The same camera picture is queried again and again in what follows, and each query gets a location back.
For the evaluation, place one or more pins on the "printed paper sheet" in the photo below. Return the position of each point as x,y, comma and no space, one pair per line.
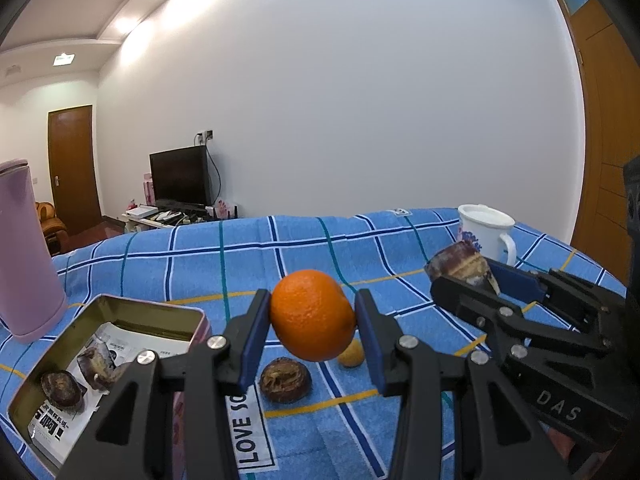
150,342

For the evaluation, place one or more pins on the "black television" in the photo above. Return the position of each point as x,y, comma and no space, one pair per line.
177,175

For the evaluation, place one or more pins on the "dark water chestnut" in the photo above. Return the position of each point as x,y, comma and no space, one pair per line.
285,380
61,388

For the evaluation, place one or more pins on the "white set-top box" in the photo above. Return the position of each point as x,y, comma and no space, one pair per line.
140,211

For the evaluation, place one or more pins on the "wall socket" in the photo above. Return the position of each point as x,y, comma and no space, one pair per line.
207,135

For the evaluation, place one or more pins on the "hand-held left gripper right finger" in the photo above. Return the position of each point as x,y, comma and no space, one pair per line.
370,345

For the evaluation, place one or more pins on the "pink tin box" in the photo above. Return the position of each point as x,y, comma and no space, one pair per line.
150,317

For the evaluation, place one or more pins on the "purple electric kettle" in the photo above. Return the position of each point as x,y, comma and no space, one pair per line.
25,270

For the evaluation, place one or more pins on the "tall pink box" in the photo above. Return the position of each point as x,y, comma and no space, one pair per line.
148,190

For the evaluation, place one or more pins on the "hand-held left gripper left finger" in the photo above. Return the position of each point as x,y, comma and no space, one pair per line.
252,340

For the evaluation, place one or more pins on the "blue plaid cloth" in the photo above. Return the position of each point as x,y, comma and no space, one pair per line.
300,245

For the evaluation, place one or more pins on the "black router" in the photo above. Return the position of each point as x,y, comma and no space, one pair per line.
235,211

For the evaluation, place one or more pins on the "dark brown wooden door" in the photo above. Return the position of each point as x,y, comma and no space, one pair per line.
72,170

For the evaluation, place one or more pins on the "brown longan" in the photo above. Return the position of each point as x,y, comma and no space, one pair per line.
350,355

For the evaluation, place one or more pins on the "brown leather sofa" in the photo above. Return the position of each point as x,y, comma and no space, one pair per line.
47,222

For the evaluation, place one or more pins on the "small pink floral box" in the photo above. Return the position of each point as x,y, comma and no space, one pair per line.
223,209

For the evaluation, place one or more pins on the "orange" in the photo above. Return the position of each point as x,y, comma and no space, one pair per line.
312,315

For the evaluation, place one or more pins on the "light brown wooden door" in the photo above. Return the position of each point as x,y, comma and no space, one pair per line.
600,135

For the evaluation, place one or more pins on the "white mug with blue print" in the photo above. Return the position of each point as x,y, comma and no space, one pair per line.
487,232

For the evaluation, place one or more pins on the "white television stand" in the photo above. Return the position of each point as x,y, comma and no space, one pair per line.
142,222

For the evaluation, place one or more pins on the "square ceiling light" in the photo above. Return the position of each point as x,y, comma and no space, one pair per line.
63,58

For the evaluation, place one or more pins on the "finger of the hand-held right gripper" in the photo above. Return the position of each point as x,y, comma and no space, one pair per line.
517,284
465,297

